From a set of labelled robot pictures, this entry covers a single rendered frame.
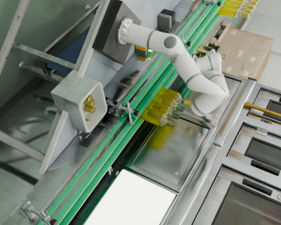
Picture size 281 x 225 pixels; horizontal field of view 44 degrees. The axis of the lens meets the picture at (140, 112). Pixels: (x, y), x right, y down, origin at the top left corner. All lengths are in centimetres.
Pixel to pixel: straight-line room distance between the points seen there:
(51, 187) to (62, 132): 26
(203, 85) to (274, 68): 555
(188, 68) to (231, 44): 466
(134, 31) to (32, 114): 93
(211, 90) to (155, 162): 56
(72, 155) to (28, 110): 67
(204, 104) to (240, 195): 54
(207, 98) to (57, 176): 77
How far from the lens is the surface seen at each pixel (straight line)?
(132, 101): 179
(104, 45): 164
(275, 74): 689
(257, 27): 796
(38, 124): 220
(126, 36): 170
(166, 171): 184
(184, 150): 191
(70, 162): 171
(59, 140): 171
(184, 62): 156
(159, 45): 161
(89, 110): 171
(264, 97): 227
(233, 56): 596
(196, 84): 151
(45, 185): 169
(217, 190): 184
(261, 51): 612
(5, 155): 214
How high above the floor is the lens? 167
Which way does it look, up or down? 23 degrees down
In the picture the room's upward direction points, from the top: 112 degrees clockwise
